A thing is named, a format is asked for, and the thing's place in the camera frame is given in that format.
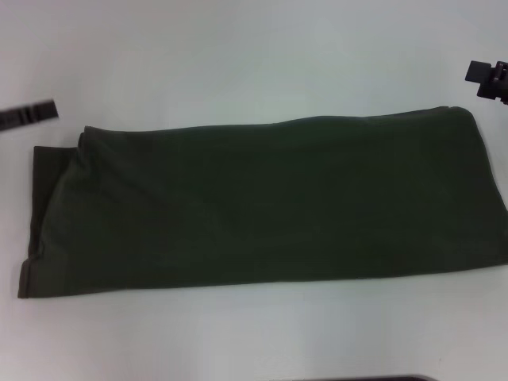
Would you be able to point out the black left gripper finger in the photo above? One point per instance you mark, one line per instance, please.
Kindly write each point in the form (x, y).
(29, 113)

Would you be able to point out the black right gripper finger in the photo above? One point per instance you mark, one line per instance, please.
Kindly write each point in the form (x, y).
(486, 79)

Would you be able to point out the dark green printed T-shirt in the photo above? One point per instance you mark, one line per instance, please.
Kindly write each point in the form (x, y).
(258, 206)

